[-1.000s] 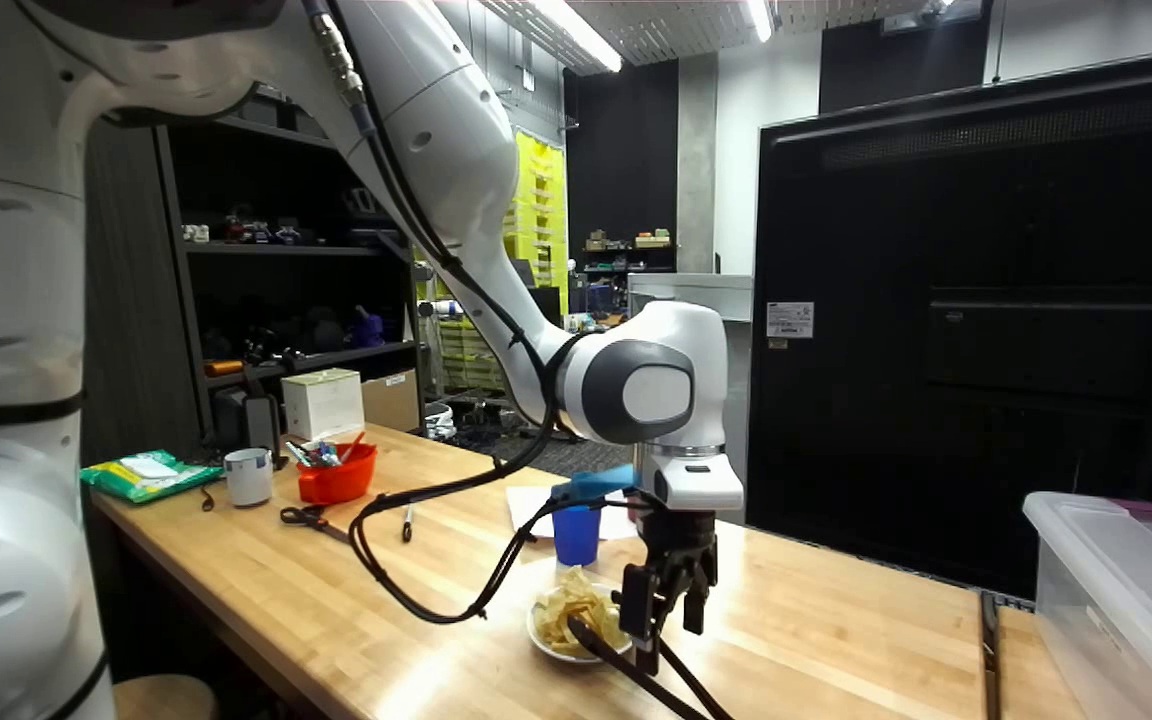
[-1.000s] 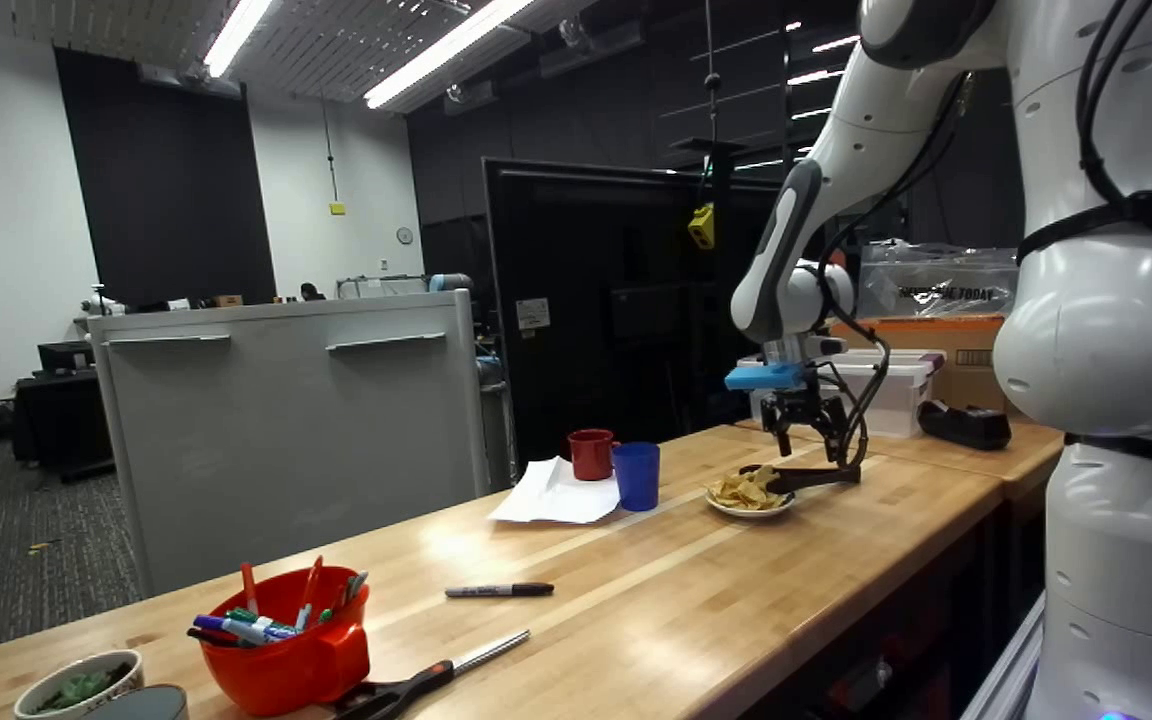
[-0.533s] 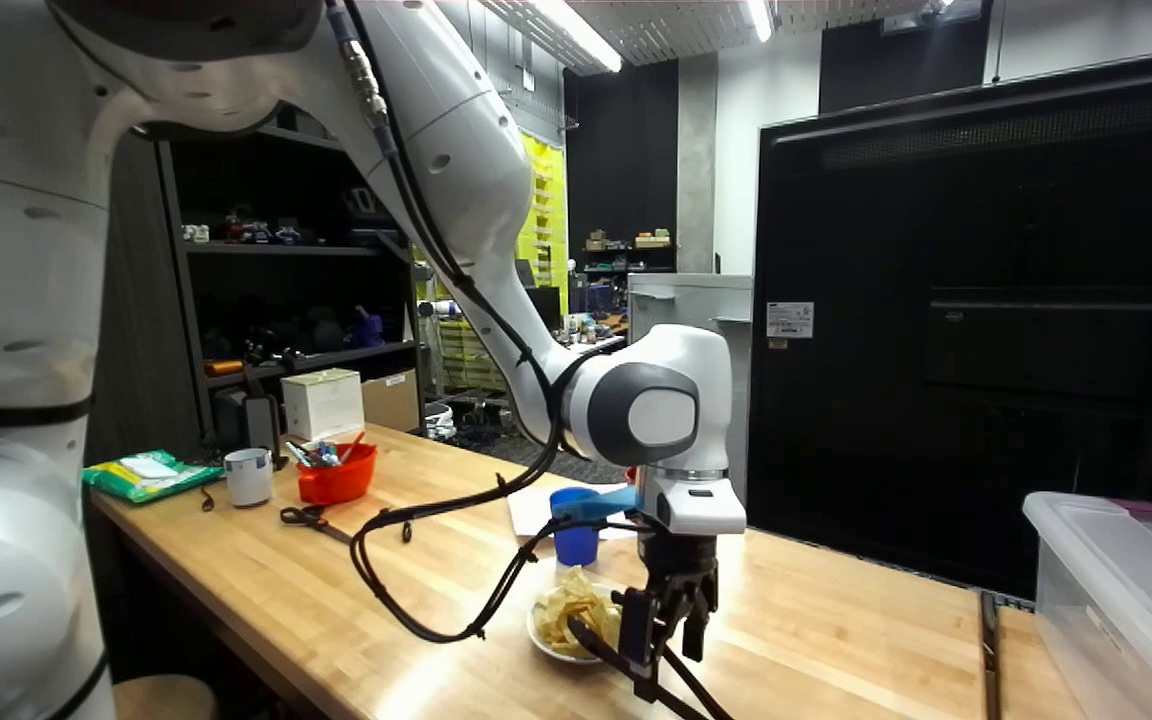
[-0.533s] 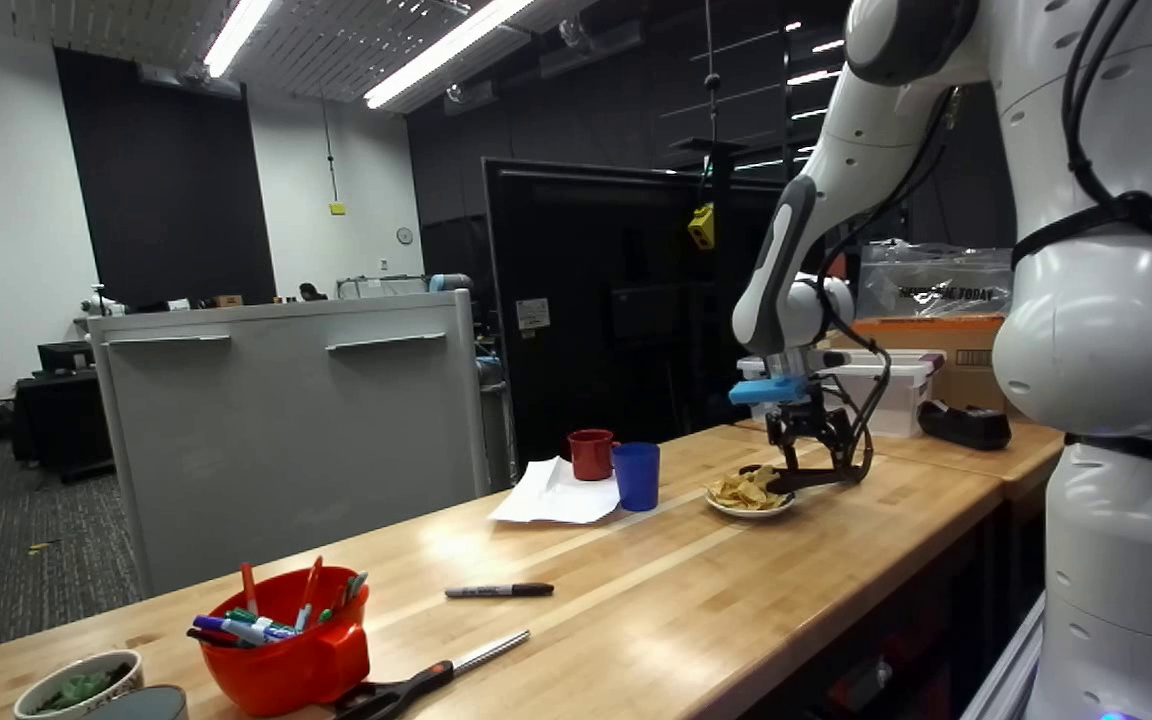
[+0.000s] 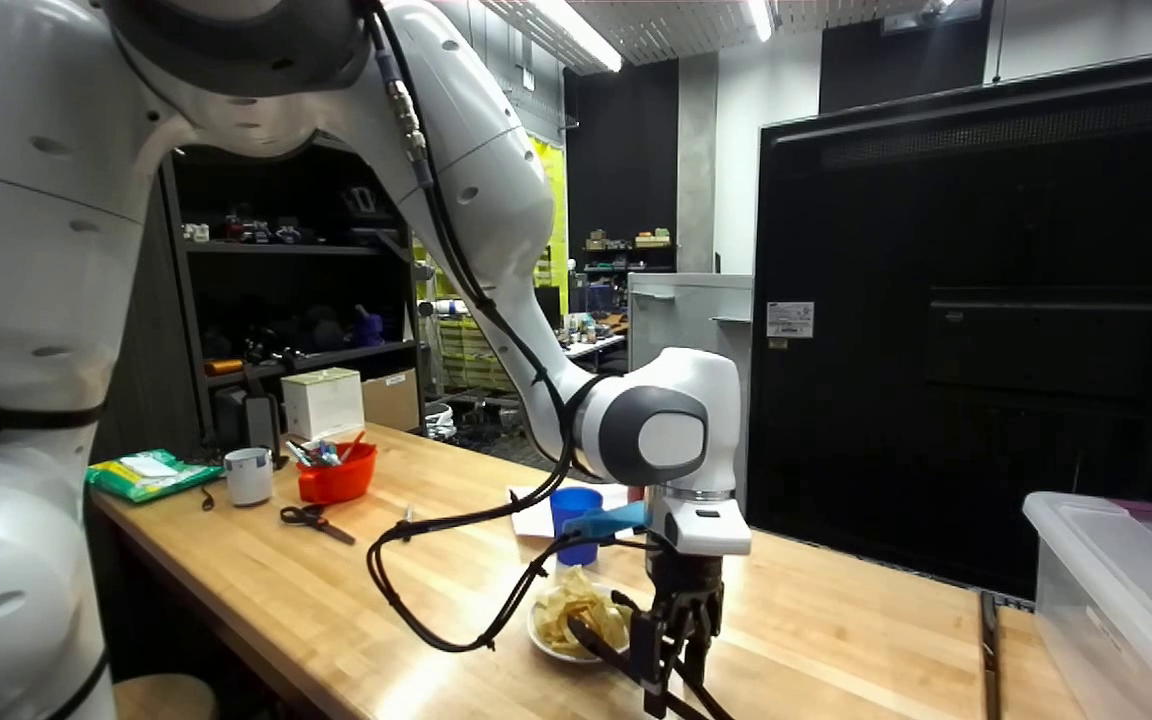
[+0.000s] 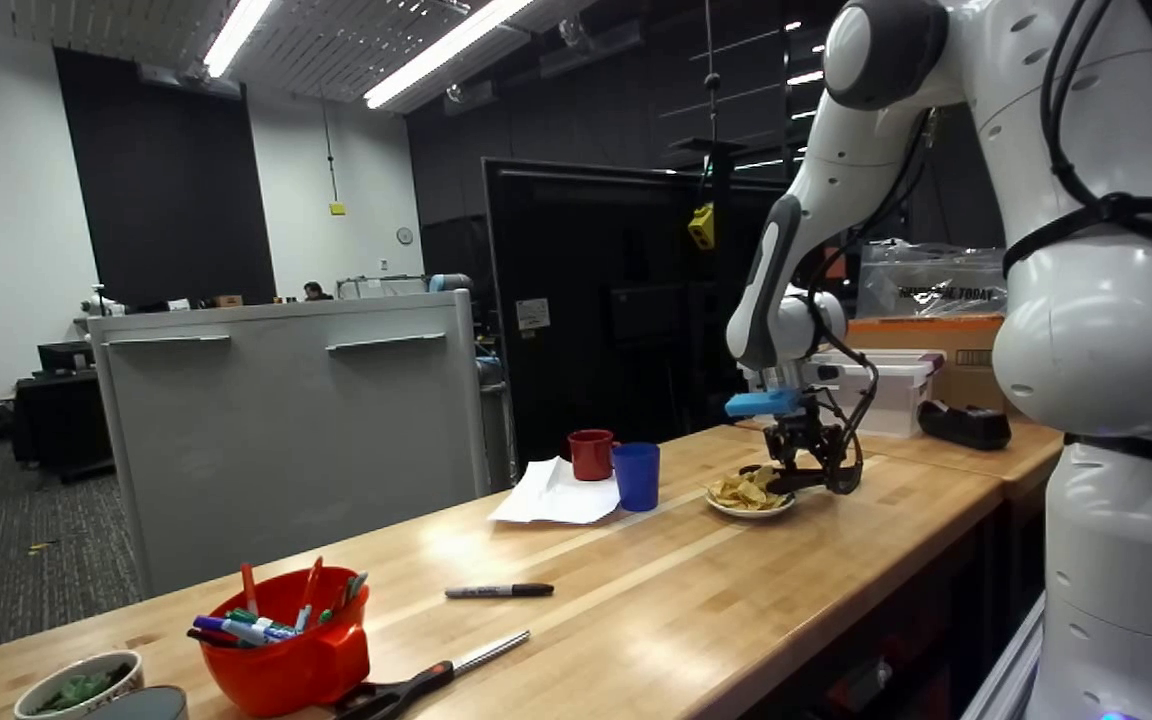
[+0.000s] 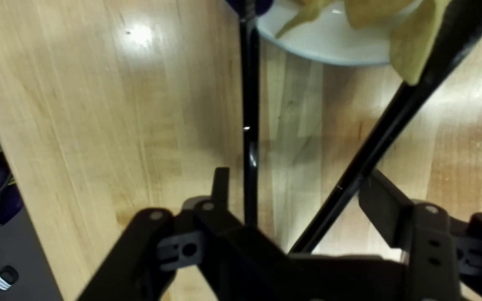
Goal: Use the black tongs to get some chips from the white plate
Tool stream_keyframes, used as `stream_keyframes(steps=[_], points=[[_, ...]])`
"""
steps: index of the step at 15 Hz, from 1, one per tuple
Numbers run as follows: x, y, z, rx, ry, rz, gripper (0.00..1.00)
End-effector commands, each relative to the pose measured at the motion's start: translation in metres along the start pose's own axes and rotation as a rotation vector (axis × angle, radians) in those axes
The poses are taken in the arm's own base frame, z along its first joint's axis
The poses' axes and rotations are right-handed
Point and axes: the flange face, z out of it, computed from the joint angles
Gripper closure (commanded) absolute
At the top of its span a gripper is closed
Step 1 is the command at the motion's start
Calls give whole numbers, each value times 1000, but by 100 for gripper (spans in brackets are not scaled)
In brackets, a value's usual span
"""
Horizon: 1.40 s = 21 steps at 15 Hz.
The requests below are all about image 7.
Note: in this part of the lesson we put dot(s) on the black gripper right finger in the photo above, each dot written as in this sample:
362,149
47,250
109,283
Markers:
436,240

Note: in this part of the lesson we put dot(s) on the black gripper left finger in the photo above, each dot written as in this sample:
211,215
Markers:
151,245

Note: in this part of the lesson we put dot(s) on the bowl of yellow food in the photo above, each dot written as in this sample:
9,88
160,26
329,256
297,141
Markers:
330,47

